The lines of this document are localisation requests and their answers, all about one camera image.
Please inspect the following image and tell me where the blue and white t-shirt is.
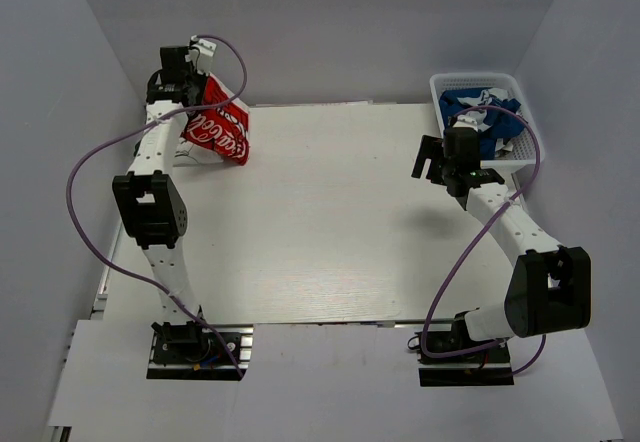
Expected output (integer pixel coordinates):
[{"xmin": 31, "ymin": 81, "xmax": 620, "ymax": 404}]
[{"xmin": 438, "ymin": 87, "xmax": 524, "ymax": 160}]

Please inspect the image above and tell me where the folded white Charlie Brown shirt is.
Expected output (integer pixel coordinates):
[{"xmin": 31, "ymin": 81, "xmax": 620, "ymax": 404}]
[{"xmin": 131, "ymin": 126, "xmax": 226, "ymax": 168}]

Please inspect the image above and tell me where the white plastic basket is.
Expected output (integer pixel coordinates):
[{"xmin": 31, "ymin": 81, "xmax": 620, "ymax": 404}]
[{"xmin": 430, "ymin": 72, "xmax": 544, "ymax": 172}]

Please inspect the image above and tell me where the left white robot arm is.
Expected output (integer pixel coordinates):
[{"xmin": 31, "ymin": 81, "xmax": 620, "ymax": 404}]
[{"xmin": 112, "ymin": 46, "xmax": 200, "ymax": 325}]

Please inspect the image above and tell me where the white Coca-Cola t-shirt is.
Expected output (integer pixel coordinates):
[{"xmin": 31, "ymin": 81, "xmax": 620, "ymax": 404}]
[{"xmin": 182, "ymin": 99, "xmax": 250, "ymax": 166}]

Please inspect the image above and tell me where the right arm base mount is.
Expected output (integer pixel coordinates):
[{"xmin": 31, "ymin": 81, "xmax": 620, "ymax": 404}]
[{"xmin": 407, "ymin": 332, "xmax": 514, "ymax": 388}]

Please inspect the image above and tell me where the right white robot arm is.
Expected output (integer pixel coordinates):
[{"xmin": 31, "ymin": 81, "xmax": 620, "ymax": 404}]
[{"xmin": 412, "ymin": 128, "xmax": 592, "ymax": 359}]

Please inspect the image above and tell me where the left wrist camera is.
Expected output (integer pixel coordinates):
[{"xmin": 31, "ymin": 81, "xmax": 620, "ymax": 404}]
[{"xmin": 188, "ymin": 35, "xmax": 217, "ymax": 76}]

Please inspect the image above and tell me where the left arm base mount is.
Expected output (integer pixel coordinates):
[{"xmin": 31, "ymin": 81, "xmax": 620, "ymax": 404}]
[{"xmin": 146, "ymin": 322, "xmax": 253, "ymax": 381}]

